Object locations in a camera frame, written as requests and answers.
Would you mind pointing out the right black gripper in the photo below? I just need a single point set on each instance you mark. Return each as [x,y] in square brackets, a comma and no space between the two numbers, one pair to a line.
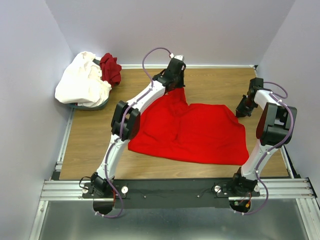
[240,112]

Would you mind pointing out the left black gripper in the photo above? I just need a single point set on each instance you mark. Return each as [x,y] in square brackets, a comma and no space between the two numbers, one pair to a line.
[181,84]

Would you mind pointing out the bright red t-shirt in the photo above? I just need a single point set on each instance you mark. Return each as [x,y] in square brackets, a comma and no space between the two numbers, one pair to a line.
[197,133]

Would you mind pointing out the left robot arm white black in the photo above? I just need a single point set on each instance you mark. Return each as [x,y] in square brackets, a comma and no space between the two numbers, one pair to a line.
[125,123]

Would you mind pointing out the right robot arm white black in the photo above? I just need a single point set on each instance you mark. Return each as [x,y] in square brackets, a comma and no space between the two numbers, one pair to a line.
[274,129]

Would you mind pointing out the dark red t-shirt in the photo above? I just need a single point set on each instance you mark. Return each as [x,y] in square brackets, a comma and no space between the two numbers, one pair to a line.
[111,71]

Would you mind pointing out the white t-shirt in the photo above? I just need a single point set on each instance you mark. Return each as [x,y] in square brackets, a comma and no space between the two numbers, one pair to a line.
[82,84]

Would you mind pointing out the grey laundry basket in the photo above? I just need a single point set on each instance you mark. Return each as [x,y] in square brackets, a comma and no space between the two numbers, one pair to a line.
[95,107]

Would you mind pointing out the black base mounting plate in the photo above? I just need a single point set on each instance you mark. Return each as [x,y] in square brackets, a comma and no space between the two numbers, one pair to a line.
[172,193]

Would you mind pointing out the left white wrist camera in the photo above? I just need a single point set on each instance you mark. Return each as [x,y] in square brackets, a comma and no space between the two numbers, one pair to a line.
[179,57]

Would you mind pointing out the aluminium extrusion frame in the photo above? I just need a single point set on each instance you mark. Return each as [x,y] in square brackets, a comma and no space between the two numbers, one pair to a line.
[178,209]

